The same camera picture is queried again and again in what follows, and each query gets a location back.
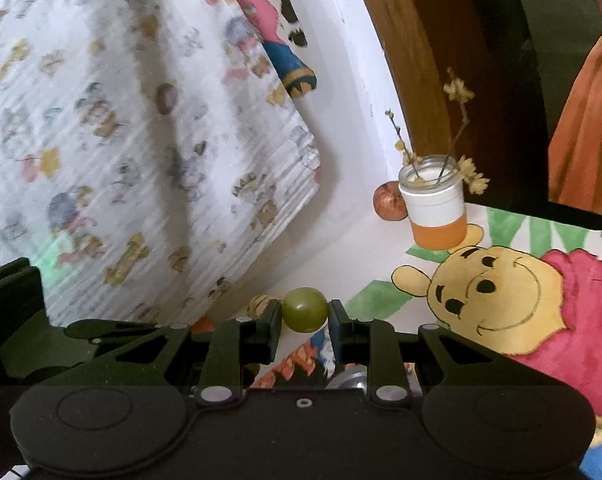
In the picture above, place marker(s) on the orange curtain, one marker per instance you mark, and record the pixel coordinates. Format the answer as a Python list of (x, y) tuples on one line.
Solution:
[(591, 125)]

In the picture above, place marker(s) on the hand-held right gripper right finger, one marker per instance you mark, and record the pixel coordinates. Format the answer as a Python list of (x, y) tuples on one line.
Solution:
[(337, 330)]

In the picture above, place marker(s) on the white and orange jar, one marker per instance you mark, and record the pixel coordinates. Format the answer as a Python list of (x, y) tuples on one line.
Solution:
[(433, 210)]

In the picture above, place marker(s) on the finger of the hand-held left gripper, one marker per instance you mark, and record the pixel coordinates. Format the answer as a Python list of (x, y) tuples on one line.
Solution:
[(121, 330)]

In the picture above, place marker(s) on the white cartoon printed blanket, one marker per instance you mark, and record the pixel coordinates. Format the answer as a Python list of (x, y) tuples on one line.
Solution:
[(106, 135)]

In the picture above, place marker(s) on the yellow bear poster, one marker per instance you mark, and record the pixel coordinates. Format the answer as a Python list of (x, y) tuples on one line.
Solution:
[(496, 300)]

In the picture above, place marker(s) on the red apple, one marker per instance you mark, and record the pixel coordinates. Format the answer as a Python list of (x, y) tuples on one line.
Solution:
[(388, 202)]

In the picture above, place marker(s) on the green grape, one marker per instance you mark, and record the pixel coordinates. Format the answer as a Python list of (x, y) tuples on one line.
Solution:
[(304, 310)]

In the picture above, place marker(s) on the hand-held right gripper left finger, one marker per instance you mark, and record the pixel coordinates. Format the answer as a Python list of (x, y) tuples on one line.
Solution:
[(273, 327)]

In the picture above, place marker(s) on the metal tray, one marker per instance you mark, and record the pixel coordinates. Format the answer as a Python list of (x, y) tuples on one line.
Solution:
[(348, 379)]

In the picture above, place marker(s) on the colourful anime poster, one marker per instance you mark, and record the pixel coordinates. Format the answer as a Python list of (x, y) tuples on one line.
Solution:
[(301, 360)]

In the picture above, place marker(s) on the printed cloth with pink figure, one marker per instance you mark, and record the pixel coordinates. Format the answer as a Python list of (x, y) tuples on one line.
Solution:
[(276, 25)]

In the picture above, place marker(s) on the round striped yellow fruit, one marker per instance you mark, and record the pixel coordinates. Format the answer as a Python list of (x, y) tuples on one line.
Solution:
[(260, 305)]

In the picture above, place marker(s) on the wooden door frame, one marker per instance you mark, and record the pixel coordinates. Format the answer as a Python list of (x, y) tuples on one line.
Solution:
[(406, 35)]

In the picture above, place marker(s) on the dried yellow flower sprigs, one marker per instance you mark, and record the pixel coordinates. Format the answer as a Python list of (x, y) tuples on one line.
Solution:
[(458, 91)]

